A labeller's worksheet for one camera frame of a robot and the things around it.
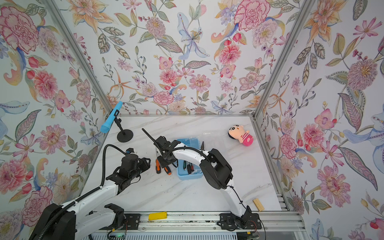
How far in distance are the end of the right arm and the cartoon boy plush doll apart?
478 mm

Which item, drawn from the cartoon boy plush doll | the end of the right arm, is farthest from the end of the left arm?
the cartoon boy plush doll

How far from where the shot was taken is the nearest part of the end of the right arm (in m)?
0.68

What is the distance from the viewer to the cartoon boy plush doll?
1016 mm
